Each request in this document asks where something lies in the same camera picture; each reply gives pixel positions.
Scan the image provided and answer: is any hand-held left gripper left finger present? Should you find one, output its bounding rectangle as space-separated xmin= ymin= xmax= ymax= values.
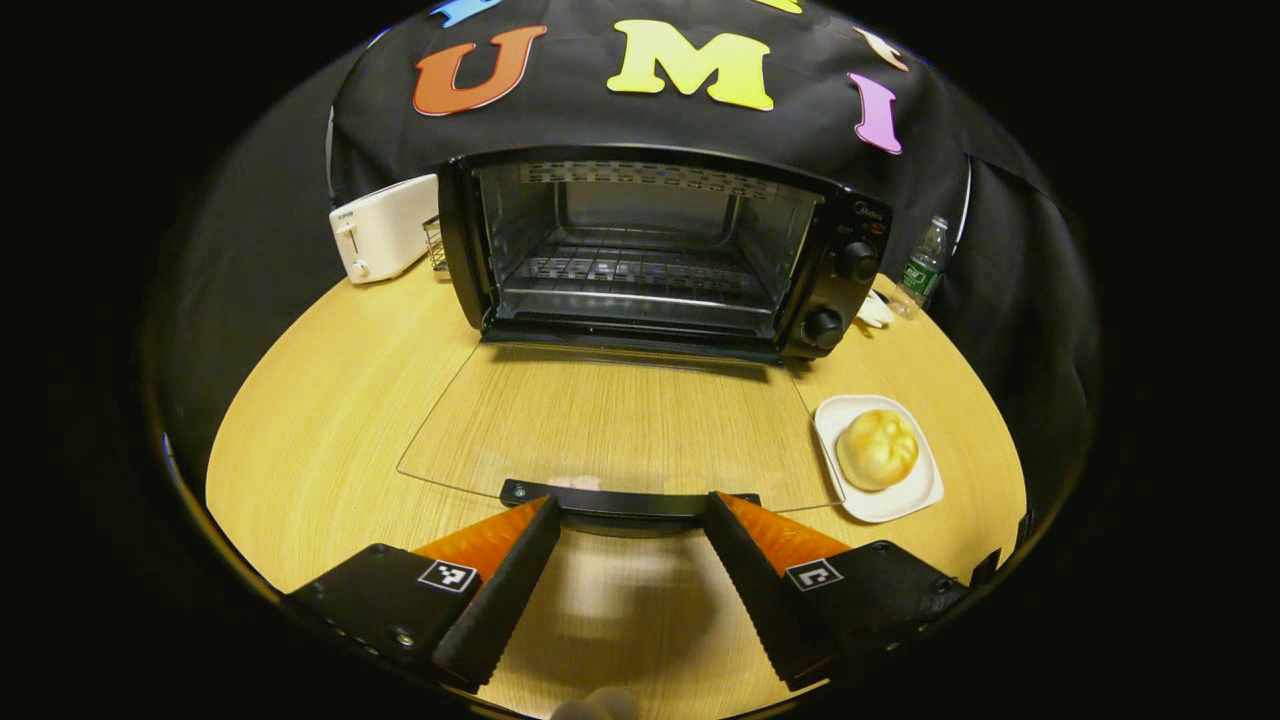
xmin=285 ymin=494 xmax=563 ymax=691

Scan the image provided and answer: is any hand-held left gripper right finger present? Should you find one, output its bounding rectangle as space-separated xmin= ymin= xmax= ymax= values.
xmin=703 ymin=490 xmax=971 ymax=691

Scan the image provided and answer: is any golden bread bun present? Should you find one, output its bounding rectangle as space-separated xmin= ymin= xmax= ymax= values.
xmin=836 ymin=409 xmax=920 ymax=492

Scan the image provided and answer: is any black electric oven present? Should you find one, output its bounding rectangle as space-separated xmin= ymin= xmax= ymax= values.
xmin=396 ymin=145 xmax=894 ymax=541

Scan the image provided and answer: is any white square plate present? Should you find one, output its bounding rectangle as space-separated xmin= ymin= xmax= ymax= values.
xmin=813 ymin=394 xmax=945 ymax=524

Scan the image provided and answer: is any clear plastic water bottle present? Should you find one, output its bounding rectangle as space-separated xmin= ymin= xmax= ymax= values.
xmin=889 ymin=214 xmax=949 ymax=319

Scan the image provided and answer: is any white toaster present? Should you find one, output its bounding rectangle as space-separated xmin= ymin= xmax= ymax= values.
xmin=329 ymin=173 xmax=441 ymax=285

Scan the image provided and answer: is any black backdrop cloth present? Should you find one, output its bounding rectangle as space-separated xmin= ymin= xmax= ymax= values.
xmin=150 ymin=0 xmax=1101 ymax=521

